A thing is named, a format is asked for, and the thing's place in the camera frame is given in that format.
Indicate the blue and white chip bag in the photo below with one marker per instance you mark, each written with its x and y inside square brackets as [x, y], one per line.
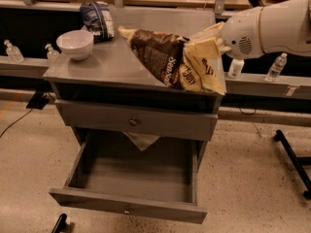
[98, 21]

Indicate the clear water bottle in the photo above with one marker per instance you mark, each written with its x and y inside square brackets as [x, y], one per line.
[276, 68]

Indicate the black handle at bottom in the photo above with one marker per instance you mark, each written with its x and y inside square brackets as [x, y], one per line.
[60, 224]

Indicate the grey drawer cabinet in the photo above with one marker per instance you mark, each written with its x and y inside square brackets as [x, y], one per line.
[113, 75]

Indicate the open grey middle drawer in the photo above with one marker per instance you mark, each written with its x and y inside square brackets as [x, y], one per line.
[110, 174]

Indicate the clear sanitizer bottle near cabinet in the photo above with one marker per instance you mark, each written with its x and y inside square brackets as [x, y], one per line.
[52, 54]

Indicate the brown and yellow chip bag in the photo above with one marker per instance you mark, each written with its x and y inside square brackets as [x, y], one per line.
[166, 58]

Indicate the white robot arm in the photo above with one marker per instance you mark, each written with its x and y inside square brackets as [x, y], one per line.
[283, 27]

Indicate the closed grey top drawer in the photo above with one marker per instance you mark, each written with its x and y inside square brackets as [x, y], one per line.
[164, 123]

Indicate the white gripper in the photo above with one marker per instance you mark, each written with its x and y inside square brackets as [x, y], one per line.
[241, 33]

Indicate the clear sanitizer bottle far left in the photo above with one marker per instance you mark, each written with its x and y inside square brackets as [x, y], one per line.
[13, 52]

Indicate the white bowl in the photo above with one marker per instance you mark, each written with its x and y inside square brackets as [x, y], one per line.
[77, 44]

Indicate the grey paper under drawer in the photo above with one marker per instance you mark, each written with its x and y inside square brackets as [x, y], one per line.
[141, 141]

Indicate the black stand base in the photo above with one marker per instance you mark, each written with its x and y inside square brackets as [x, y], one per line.
[299, 162]

